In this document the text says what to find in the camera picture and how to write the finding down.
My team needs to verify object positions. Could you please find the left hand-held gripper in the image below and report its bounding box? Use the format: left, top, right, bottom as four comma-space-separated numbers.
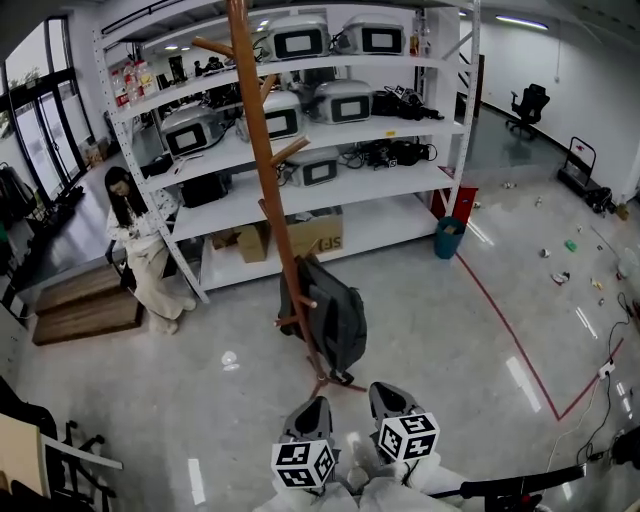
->
271, 396, 337, 490

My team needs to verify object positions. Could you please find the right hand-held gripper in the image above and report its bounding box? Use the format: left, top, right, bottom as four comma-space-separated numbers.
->
368, 382, 441, 462

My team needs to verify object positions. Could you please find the grey backpack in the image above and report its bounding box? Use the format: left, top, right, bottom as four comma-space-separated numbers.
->
277, 252, 369, 386

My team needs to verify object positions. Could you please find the brown wooden coat rack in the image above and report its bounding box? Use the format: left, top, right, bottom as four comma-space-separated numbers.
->
191, 0, 369, 396

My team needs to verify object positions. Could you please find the person's right forearm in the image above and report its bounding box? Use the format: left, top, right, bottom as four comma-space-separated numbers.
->
359, 452, 476, 512

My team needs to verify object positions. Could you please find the person's left forearm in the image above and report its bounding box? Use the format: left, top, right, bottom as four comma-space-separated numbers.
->
252, 482, 361, 512

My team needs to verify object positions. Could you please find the black padded bar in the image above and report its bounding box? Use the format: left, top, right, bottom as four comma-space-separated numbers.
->
432, 463, 589, 512

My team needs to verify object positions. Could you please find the teal waste bin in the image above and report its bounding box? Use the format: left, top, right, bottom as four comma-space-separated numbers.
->
433, 215, 467, 260

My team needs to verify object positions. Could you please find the large printed cardboard box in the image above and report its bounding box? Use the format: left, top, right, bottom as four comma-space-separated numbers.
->
284, 207, 345, 261

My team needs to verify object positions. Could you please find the open brown cardboard box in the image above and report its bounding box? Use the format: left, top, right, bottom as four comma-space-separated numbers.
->
209, 227, 242, 251

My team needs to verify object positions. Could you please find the scattered floor litter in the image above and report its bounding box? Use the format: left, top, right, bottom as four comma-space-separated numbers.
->
472, 182, 634, 306

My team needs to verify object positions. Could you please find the red box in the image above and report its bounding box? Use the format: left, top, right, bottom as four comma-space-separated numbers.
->
430, 167, 479, 226

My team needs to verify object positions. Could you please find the white metal shelving unit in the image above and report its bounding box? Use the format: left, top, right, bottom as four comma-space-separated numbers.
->
92, 0, 482, 304

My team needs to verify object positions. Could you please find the black folding chair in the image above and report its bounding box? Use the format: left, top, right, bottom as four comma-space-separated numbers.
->
104, 239, 139, 294

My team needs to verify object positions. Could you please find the wooden step platform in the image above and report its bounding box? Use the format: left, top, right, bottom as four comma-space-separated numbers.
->
30, 262, 146, 347

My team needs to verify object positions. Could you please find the pile of black gear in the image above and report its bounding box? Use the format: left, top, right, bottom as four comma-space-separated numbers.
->
372, 85, 445, 122
339, 138, 437, 170

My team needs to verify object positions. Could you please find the black equipment case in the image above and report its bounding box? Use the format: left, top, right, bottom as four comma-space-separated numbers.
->
179, 172, 231, 209

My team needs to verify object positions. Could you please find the black swivel chair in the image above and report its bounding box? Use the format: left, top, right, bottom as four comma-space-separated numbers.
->
0, 374, 121, 512

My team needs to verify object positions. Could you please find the black floor bag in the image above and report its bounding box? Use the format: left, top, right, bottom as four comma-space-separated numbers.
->
583, 186, 617, 217

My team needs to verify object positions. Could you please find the black platform trolley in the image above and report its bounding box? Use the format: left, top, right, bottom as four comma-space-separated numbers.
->
557, 136, 599, 194

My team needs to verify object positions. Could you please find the group of grey screen devices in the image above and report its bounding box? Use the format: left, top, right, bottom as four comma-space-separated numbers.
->
159, 13, 406, 189

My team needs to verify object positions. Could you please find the row of dark shoes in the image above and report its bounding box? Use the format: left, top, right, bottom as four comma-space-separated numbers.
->
29, 184, 86, 226

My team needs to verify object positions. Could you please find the black mesh office chair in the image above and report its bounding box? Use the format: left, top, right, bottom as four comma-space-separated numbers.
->
504, 83, 551, 140

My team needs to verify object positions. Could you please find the staircase with dark railing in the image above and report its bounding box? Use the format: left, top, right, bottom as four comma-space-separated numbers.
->
457, 47, 486, 121

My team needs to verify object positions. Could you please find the row of clear plastic bottles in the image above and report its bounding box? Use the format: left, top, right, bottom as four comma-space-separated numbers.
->
110, 59, 157, 109

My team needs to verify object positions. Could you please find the glass entrance door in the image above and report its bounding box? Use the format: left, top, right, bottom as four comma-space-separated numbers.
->
4, 69, 96, 199

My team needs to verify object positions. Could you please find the ceiling tube light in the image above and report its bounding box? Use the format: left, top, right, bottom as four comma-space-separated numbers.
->
494, 14, 549, 31

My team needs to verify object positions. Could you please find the white cable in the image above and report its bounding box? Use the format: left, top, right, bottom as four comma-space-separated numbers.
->
544, 374, 609, 471

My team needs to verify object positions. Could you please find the black cable with adapter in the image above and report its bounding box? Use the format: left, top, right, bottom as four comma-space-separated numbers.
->
577, 292, 640, 466

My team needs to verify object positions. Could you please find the clothes rail with garments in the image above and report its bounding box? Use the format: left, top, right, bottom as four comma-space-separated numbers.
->
0, 162, 39, 251

